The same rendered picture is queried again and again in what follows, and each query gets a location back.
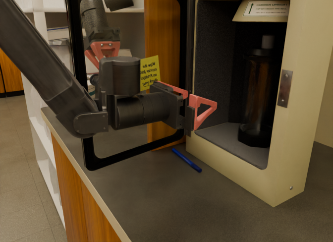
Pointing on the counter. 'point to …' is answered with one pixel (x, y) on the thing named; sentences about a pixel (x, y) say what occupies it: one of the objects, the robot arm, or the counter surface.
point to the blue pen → (187, 160)
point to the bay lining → (225, 57)
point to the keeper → (284, 88)
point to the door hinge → (190, 48)
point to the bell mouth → (263, 8)
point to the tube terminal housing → (231, 172)
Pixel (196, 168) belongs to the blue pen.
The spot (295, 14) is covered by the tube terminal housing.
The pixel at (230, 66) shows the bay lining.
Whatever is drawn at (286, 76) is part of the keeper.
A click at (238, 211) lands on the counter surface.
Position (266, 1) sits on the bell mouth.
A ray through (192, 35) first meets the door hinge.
